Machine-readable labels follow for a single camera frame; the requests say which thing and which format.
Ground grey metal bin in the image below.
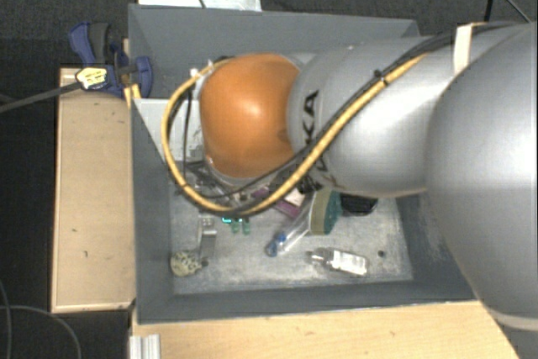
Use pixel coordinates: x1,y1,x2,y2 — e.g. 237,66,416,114
127,3,478,325

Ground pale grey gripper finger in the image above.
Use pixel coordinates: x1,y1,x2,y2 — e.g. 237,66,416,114
206,227,219,261
197,214,211,258

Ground black cylinder on white bracket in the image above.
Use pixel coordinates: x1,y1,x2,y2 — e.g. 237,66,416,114
288,175,319,207

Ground black rounded thing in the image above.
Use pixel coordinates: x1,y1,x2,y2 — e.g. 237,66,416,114
339,193,380,217

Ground green and white sponge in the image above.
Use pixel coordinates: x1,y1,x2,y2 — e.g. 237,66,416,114
308,186,343,236

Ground beige spotted round toy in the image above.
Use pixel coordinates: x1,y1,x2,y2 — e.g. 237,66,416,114
169,250,209,278

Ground pale wood flat board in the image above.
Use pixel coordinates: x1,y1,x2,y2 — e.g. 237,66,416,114
50,66,138,314

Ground purple packet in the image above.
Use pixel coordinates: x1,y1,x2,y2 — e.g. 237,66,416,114
251,187,304,223

